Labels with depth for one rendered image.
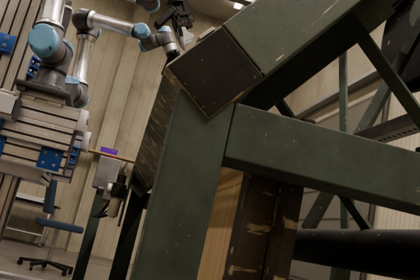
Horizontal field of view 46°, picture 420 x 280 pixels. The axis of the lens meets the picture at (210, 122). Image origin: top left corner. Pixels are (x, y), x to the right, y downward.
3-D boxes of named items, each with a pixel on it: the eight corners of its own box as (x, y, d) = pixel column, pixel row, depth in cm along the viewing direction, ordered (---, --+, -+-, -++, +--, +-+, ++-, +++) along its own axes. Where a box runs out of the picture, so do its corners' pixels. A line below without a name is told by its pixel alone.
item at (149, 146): (138, 199, 287) (127, 184, 287) (154, 186, 290) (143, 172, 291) (208, 120, 75) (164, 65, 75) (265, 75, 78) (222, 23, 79)
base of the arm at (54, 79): (25, 82, 198) (32, 60, 201) (30, 92, 213) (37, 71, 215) (62, 92, 201) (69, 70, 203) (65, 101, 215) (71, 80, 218)
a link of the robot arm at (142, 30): (70, -1, 267) (151, 20, 257) (77, 9, 278) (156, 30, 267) (61, 17, 265) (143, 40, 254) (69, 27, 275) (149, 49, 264)
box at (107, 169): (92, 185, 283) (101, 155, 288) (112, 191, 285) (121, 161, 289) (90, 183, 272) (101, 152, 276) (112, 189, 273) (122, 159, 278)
